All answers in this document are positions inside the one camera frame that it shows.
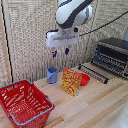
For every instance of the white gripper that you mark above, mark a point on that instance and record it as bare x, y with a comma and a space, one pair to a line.
62, 38

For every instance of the red plastic shopping basket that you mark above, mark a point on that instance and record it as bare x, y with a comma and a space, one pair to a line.
24, 102

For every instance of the red yellow cardboard box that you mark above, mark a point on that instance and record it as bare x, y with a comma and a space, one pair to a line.
71, 82

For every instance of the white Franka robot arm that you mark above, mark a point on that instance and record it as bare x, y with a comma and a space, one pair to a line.
71, 13

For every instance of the woven folding screen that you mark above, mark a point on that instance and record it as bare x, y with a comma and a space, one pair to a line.
40, 36

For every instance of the black toaster oven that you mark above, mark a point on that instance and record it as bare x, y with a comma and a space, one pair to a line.
111, 55

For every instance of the black oven tray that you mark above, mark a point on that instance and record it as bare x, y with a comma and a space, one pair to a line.
93, 73

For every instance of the blue plastic cup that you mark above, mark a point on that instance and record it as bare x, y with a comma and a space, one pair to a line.
52, 75

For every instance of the red plastic bowl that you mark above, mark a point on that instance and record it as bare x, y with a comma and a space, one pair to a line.
84, 79

